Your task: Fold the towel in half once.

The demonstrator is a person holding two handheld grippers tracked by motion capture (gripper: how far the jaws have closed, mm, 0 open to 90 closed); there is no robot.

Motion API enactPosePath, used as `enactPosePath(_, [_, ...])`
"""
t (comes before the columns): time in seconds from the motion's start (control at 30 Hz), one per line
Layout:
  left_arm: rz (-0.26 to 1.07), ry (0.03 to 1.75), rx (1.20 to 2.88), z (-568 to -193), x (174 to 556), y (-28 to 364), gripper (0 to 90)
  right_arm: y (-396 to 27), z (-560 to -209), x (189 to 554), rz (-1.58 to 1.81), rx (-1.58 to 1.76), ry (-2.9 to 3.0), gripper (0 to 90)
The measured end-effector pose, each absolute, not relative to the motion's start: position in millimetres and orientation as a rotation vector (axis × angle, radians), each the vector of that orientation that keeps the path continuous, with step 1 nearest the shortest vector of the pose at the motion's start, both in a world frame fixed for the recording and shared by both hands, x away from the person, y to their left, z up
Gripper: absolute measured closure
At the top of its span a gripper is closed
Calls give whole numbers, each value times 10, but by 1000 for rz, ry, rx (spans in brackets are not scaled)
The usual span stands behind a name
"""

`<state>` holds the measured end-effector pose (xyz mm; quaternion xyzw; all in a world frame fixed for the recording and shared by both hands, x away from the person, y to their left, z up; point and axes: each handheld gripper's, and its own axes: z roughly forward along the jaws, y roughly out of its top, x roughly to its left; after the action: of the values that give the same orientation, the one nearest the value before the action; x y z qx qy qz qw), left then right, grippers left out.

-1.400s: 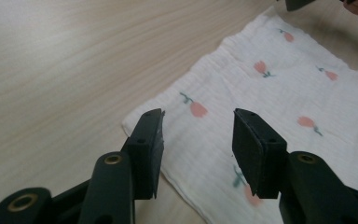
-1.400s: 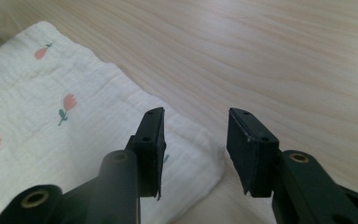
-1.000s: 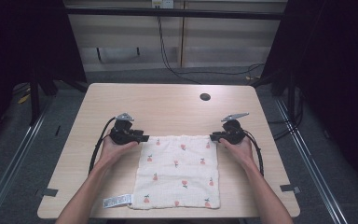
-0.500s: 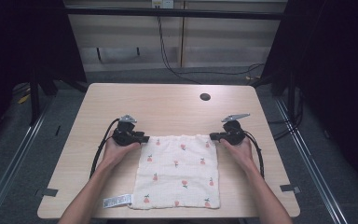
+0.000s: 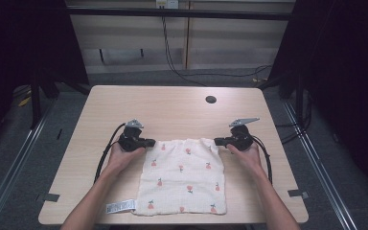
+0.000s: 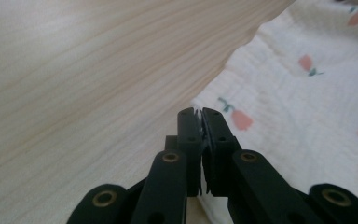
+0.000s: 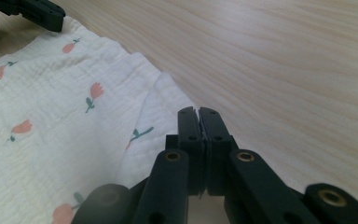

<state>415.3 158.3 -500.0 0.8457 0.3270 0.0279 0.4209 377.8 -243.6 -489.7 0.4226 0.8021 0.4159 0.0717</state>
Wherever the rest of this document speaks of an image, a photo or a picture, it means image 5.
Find black metal stand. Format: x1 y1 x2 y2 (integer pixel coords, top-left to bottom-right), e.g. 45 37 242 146
29 80 43 130

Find white wall socket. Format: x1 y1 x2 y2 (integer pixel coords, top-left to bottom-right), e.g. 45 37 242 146
155 0 180 10

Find yellow floor object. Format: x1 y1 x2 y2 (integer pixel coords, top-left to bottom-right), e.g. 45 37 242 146
16 95 33 108

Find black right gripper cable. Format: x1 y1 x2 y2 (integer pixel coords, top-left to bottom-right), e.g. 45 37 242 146
252 135 274 186

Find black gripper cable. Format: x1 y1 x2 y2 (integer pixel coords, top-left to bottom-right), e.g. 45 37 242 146
93 123 127 185
252 135 274 186

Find long black floor cable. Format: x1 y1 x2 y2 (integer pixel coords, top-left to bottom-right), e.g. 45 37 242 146
161 15 273 88

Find dark curtain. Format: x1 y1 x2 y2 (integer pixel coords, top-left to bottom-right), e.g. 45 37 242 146
266 0 368 196
0 0 90 157

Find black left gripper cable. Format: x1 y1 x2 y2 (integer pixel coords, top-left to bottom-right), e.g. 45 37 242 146
93 123 127 185

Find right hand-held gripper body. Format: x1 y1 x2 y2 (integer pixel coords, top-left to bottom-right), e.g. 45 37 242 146
225 117 261 152

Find black floor cable bundle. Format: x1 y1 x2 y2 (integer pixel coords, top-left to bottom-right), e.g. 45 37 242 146
274 89 314 146

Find white fruit-print cloth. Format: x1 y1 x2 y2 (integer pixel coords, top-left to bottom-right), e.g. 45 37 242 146
105 137 228 217

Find grey tape strip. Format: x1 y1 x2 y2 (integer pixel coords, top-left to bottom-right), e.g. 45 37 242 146
35 192 60 203
287 189 311 199

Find person's right hand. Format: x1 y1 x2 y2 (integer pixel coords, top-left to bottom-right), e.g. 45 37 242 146
225 142 268 180

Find black horizontal frame bar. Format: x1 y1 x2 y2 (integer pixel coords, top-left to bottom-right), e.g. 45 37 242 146
66 8 294 22

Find person's left hand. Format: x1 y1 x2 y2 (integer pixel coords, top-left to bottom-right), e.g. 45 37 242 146
103 142 147 180

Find metal floor rail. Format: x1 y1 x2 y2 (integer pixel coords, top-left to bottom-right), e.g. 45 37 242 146
0 97 59 230
280 99 360 230

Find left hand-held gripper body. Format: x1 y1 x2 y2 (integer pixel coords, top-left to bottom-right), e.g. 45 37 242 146
117 118 148 153

